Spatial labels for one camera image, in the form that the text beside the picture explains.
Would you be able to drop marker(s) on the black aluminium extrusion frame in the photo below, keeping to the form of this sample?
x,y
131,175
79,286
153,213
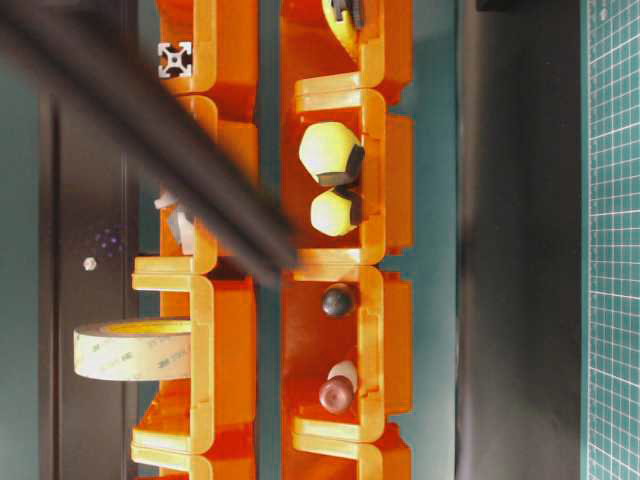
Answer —
x,y
83,58

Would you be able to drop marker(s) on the orange container rack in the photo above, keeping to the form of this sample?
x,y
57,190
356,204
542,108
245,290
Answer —
x,y
202,427

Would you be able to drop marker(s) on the silver corner brackets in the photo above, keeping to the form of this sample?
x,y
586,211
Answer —
x,y
180,221

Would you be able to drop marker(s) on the yellow tape measure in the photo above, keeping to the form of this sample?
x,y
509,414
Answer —
x,y
345,19

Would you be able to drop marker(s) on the roll of double-sided tape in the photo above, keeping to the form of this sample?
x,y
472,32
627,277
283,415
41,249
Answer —
x,y
140,350

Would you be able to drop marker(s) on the green cutting mat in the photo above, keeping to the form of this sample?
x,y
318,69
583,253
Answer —
x,y
610,82

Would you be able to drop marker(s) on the black handle tool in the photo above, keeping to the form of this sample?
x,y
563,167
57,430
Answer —
x,y
338,300

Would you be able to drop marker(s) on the red white handle tool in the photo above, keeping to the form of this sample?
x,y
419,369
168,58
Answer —
x,y
347,369

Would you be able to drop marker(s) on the brown handle tool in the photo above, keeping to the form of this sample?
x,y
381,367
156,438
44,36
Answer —
x,y
336,394

